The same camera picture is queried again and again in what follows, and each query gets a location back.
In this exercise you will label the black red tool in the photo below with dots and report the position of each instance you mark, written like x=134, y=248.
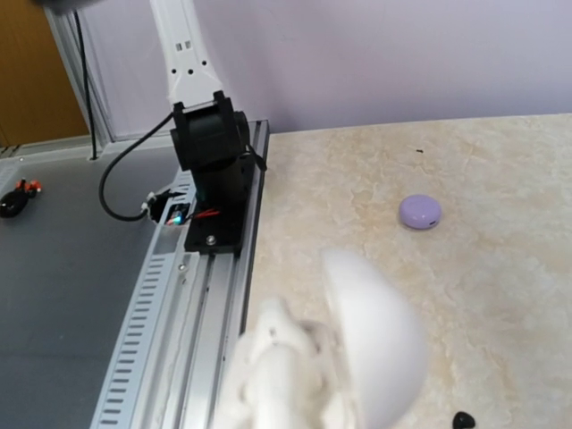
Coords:
x=14, y=201

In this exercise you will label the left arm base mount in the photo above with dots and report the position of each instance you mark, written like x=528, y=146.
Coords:
x=218, y=221

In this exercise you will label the white earbud charging case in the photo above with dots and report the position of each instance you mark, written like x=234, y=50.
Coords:
x=373, y=338

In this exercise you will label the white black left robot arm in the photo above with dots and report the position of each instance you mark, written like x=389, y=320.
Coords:
x=210, y=137

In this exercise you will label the wooden door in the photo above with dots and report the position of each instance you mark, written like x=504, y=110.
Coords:
x=37, y=99

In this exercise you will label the aluminium corner post left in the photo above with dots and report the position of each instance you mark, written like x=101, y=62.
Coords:
x=77, y=51

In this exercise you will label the white earbud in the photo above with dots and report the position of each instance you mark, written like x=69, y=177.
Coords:
x=277, y=326
x=289, y=390

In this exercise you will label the purple earbud charging case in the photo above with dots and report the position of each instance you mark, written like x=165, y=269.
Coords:
x=420, y=212

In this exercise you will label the black earbud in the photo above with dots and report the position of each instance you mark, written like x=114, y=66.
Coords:
x=463, y=420

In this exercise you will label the aluminium front rail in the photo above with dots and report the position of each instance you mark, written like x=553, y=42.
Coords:
x=184, y=318

